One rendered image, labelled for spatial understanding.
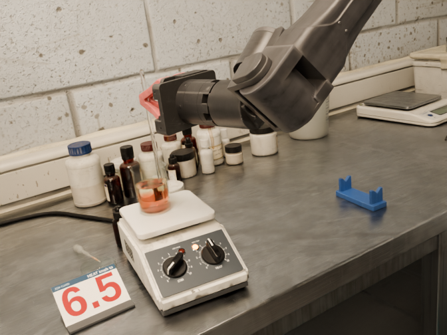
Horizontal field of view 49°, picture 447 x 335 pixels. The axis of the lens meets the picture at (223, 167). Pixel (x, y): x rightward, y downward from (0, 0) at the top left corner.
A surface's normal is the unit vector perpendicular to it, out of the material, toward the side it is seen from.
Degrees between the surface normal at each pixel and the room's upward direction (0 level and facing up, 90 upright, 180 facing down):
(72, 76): 90
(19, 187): 90
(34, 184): 90
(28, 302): 0
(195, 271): 30
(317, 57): 86
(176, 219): 0
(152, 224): 0
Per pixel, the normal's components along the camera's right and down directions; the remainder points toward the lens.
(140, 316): -0.11, -0.94
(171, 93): 0.75, 0.12
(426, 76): -0.83, 0.33
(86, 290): 0.25, -0.58
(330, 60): 0.40, 0.18
